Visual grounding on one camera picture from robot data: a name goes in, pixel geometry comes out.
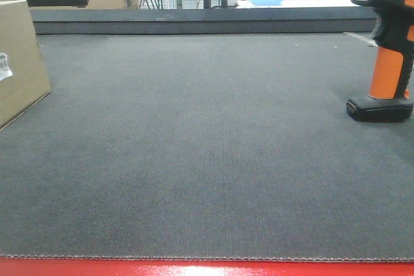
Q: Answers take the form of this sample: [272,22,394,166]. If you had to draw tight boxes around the white background work table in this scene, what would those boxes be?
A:
[236,0,358,9]

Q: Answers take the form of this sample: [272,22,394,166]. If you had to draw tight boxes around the brown cardboard package box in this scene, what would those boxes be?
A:
[1,0,51,129]

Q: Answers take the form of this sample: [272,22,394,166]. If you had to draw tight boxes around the blue tray on table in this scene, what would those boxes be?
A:
[245,0,283,7]

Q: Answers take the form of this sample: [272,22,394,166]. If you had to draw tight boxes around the dark grey conveyor belt mat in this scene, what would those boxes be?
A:
[1,23,413,262]

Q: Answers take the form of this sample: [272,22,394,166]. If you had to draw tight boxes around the orange black barcode scanner gun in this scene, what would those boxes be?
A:
[346,0,413,123]

